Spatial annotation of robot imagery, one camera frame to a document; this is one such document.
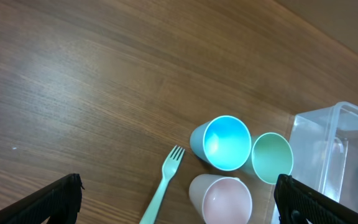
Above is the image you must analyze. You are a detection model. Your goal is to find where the blue plastic cup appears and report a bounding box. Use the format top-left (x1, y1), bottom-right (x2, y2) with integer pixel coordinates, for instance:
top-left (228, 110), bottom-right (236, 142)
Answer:
top-left (190, 115), bottom-right (252, 171)

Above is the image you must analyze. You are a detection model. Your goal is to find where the green plastic fork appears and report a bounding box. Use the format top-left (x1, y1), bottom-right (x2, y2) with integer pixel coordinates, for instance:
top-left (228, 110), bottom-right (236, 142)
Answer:
top-left (139, 146), bottom-right (185, 224)

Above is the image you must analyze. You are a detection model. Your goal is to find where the clear plastic container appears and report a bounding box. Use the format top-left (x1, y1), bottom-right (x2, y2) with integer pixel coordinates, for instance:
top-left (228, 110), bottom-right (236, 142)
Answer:
top-left (289, 101), bottom-right (358, 213)

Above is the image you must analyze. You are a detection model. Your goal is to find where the pink plastic cup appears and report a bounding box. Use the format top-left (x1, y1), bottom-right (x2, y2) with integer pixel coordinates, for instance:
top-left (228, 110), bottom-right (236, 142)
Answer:
top-left (189, 174), bottom-right (253, 224)

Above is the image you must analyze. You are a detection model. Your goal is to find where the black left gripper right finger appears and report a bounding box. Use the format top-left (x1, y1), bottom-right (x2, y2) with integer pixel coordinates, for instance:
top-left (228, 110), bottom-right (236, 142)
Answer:
top-left (274, 174), bottom-right (358, 224)

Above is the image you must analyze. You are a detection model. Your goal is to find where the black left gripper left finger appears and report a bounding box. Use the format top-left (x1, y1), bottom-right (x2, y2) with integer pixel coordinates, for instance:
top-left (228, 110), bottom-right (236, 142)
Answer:
top-left (0, 174), bottom-right (83, 224)

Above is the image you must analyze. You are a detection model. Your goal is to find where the green plastic cup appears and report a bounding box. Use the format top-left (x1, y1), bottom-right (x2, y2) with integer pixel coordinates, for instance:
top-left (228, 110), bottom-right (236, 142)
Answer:
top-left (240, 132), bottom-right (294, 185)

